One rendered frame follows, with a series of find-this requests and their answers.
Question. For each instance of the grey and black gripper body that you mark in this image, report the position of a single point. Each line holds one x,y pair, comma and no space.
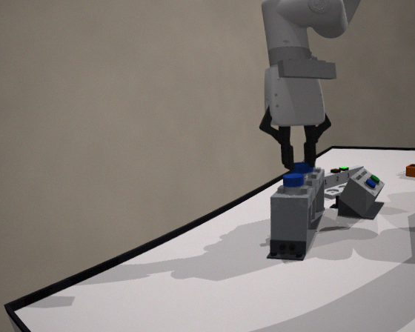
293,101

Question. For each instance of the black table edge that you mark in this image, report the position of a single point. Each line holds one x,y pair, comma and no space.
86,274

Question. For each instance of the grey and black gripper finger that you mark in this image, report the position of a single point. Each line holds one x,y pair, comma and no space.
312,134
282,137

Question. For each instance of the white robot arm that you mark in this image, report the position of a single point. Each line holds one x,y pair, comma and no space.
286,23

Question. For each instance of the grey button panel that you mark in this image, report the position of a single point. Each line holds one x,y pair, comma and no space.
360,194

